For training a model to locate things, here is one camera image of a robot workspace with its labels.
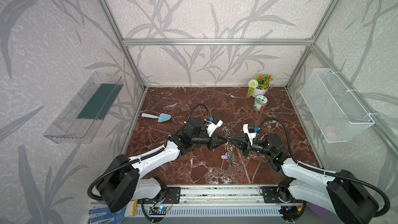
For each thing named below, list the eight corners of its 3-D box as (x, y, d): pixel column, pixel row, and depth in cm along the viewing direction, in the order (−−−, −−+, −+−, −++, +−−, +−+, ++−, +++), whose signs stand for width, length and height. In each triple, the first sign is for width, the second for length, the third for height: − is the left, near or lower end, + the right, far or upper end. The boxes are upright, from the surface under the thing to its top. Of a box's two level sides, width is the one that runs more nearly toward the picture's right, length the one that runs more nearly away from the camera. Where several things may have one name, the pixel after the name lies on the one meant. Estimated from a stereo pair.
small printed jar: (254, 112, 108) (257, 104, 101) (252, 103, 114) (255, 95, 107) (265, 112, 108) (269, 104, 101) (262, 103, 114) (266, 95, 107)
